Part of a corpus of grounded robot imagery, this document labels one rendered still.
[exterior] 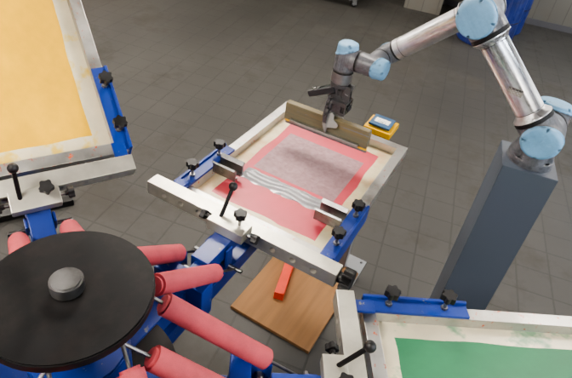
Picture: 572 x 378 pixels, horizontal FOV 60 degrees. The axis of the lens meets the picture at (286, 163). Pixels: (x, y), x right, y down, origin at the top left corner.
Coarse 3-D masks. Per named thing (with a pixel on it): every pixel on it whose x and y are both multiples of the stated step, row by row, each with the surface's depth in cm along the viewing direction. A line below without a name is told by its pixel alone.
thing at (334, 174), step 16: (336, 144) 210; (320, 160) 199; (336, 160) 201; (352, 160) 202; (368, 160) 204; (304, 176) 189; (320, 176) 190; (336, 176) 192; (352, 176) 193; (320, 192) 182; (336, 192) 184; (272, 208) 172; (288, 208) 173; (304, 208) 174; (288, 224) 167; (304, 224) 168; (320, 224) 169
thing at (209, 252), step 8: (216, 232) 147; (208, 240) 144; (216, 240) 145; (224, 240) 145; (200, 248) 141; (208, 248) 142; (216, 248) 142; (224, 248) 143; (192, 256) 139; (200, 256) 139; (208, 256) 139; (216, 256) 140; (224, 256) 145; (208, 264) 137
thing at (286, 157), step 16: (288, 128) 216; (272, 144) 204; (288, 144) 206; (304, 144) 207; (320, 144) 209; (256, 160) 194; (272, 160) 195; (288, 160) 196; (304, 160) 198; (240, 176) 184; (272, 176) 187; (288, 176) 188; (224, 192) 176; (240, 192) 177; (256, 192) 178; (272, 192) 179; (256, 208) 171
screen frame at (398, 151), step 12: (264, 120) 212; (276, 120) 215; (252, 132) 203; (264, 132) 209; (240, 144) 195; (372, 144) 212; (384, 144) 209; (396, 144) 210; (396, 156) 202; (384, 168) 194; (396, 168) 200; (204, 180) 178; (384, 180) 188; (204, 192) 169; (372, 192) 181; (228, 204) 166; (252, 216) 162; (276, 228) 159; (300, 240) 156
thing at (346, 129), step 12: (288, 108) 198; (300, 108) 195; (312, 108) 194; (300, 120) 197; (312, 120) 195; (336, 120) 189; (336, 132) 192; (348, 132) 189; (360, 132) 186; (360, 144) 189
